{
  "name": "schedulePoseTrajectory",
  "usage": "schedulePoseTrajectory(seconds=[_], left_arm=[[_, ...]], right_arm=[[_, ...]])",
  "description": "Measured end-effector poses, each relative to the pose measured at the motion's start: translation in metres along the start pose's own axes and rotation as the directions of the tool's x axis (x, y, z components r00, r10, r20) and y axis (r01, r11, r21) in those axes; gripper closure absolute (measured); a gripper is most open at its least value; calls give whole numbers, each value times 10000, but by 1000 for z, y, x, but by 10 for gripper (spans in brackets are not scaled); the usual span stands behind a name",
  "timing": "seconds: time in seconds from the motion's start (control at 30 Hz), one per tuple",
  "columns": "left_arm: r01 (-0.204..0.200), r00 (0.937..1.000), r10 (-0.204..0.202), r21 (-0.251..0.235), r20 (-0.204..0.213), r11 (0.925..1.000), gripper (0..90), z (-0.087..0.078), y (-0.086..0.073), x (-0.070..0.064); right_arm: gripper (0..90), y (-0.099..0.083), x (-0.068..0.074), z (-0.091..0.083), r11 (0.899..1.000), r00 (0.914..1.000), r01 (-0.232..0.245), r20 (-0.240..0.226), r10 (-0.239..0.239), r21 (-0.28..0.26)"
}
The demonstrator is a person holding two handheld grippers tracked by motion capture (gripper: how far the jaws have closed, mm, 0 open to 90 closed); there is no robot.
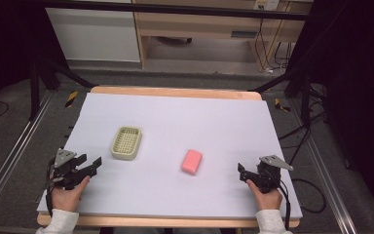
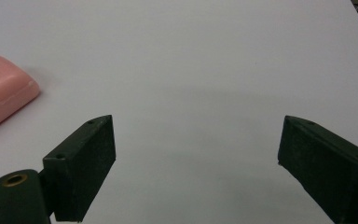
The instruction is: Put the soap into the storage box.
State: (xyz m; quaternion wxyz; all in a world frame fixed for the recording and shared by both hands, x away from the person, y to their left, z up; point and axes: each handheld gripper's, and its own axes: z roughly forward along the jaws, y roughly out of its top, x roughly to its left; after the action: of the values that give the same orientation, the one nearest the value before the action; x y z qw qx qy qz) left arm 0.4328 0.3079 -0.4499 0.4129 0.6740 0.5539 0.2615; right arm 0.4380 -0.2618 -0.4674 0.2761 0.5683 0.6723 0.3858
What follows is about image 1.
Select wooden table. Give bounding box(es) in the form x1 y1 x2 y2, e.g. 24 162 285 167
36 85 302 229

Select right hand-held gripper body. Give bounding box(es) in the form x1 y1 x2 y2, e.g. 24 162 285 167
255 154 295 195

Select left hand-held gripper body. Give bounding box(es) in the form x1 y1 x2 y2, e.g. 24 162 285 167
49 148 91 191

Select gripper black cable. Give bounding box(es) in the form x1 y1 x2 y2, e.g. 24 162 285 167
44 157 56 217
277 176 292 231

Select white foam mat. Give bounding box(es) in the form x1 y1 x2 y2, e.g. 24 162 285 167
36 92 304 219

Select person's right hand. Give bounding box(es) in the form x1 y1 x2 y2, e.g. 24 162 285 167
245 178 283 212

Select metal floor rail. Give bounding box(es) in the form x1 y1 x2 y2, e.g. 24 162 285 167
287 97 358 234
0 90 56 226

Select light wooden desk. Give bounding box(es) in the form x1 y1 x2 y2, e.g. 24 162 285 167
131 0 314 72

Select black horizontal frame bar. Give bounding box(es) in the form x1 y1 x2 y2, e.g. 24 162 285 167
41 0 310 21

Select pink soap bar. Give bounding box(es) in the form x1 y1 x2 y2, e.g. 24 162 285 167
180 148 204 176

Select hanging desk cables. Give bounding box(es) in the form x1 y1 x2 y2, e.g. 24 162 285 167
253 19 294 74

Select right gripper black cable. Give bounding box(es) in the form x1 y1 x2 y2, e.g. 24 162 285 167
277 176 292 231

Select white power strip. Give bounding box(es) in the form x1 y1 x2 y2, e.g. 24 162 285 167
253 0 281 12

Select person's left hand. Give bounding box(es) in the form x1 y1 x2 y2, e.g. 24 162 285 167
50 175 92 214

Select dark curtain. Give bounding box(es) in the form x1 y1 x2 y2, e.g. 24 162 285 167
0 0 70 126
291 0 374 226

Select white cabinet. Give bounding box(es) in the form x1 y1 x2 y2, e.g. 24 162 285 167
45 7 141 63

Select black stand legs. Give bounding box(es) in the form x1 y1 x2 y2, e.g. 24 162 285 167
28 56 97 122
247 69 314 129

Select yellow black floor tape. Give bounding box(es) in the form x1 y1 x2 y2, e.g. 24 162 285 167
64 90 79 108
274 97 292 113

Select black floor cables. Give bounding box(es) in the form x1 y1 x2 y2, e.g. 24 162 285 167
277 82 328 215

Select beige slotted soap dish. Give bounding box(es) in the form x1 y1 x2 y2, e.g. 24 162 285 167
110 126 143 162

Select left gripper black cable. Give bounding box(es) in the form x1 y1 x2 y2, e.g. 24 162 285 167
44 157 56 217

